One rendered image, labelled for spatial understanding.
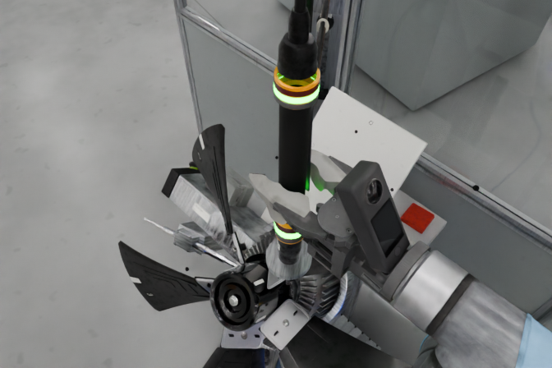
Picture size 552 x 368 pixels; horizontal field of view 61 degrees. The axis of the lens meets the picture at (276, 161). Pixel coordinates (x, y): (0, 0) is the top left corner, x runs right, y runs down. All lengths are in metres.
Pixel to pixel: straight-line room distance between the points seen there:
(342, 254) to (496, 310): 0.16
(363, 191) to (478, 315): 0.16
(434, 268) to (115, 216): 2.26
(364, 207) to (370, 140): 0.63
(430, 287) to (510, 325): 0.08
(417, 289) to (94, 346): 1.98
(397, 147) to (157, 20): 3.02
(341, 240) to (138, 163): 2.38
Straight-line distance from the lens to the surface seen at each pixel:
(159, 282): 1.15
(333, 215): 0.52
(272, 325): 0.98
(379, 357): 0.96
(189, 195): 1.22
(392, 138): 1.06
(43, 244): 2.69
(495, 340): 0.49
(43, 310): 2.51
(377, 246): 0.48
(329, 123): 1.12
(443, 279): 0.50
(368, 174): 0.45
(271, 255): 0.72
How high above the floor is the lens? 2.11
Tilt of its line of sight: 51 degrees down
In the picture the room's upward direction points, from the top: straight up
